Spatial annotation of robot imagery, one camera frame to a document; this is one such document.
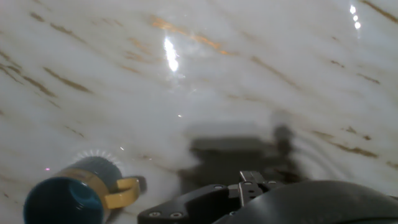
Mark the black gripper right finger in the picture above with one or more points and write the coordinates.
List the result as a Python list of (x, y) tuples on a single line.
[(273, 184)]

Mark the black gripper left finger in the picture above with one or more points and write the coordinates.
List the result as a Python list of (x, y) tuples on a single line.
[(199, 202)]

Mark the teal cup yellow band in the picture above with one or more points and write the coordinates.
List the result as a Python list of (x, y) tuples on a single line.
[(62, 202)]

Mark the marble pattern board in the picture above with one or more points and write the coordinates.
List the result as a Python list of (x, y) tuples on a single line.
[(217, 77)]

